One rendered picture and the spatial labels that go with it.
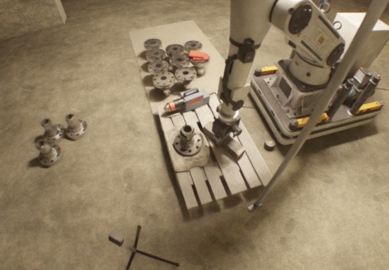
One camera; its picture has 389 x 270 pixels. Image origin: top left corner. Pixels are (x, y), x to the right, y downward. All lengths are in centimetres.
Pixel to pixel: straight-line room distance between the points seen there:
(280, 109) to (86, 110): 223
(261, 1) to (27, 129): 281
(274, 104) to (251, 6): 132
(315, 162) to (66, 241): 245
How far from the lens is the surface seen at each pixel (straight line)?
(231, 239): 196
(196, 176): 195
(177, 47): 317
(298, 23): 132
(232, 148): 202
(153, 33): 410
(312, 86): 224
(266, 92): 246
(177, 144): 211
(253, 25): 129
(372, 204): 263
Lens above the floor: 191
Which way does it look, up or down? 51 degrees down
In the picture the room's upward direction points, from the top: straight up
